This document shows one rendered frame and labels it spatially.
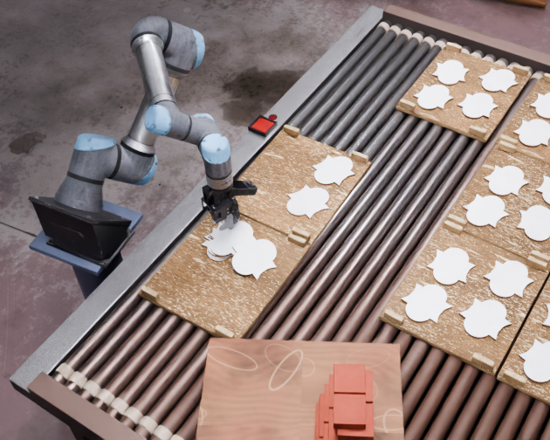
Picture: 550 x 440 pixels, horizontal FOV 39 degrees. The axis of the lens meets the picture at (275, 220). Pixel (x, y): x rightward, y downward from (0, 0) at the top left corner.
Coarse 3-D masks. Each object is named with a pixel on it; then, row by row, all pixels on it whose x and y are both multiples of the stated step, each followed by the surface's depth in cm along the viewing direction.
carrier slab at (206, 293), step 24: (240, 216) 247; (192, 240) 241; (168, 264) 235; (192, 264) 235; (216, 264) 235; (288, 264) 234; (168, 288) 229; (192, 288) 229; (216, 288) 229; (240, 288) 228; (264, 288) 228; (192, 312) 224; (216, 312) 223; (240, 312) 223; (216, 336) 219; (240, 336) 217
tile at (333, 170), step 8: (328, 160) 261; (336, 160) 261; (344, 160) 261; (320, 168) 258; (328, 168) 258; (336, 168) 258; (344, 168) 258; (320, 176) 256; (328, 176) 256; (336, 176) 256; (344, 176) 256; (328, 184) 254; (336, 184) 254
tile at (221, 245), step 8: (240, 224) 240; (248, 224) 240; (216, 232) 239; (224, 232) 238; (232, 232) 238; (240, 232) 238; (248, 232) 238; (216, 240) 236; (224, 240) 236; (232, 240) 236; (240, 240) 236; (216, 248) 234; (224, 248) 234; (232, 248) 234; (224, 256) 233
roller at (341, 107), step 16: (400, 32) 311; (400, 48) 306; (384, 64) 299; (368, 80) 292; (352, 96) 286; (336, 112) 280; (320, 128) 275; (144, 320) 225; (160, 320) 226; (144, 336) 222; (128, 352) 218; (112, 368) 215; (96, 384) 211
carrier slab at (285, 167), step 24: (288, 144) 268; (312, 144) 267; (264, 168) 261; (288, 168) 260; (312, 168) 260; (360, 168) 259; (264, 192) 253; (288, 192) 253; (336, 192) 252; (264, 216) 247; (288, 216) 246; (312, 240) 239
